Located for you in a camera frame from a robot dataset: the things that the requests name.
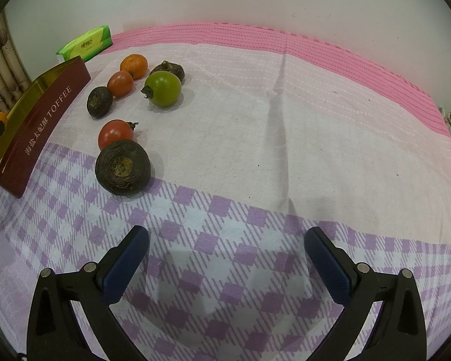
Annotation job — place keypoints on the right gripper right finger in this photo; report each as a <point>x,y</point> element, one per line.
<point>399,331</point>

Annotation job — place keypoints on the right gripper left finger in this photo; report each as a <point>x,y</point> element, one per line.
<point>53,332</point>

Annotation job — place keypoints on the red tomato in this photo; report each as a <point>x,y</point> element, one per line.
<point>115,130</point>
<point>120,84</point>

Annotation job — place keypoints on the large dark fruit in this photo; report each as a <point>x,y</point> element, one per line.
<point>123,168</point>

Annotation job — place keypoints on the green tomato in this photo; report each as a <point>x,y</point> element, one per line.
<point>162,89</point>

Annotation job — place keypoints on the gold toffee tin box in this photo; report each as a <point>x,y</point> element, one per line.
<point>34,117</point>

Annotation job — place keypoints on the beige patterned curtain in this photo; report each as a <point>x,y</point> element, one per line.
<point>14,80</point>

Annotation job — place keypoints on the green tissue pack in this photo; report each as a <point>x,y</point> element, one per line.
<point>87,45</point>

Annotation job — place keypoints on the pink purple checkered tablecloth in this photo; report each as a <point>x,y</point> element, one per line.
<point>274,133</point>

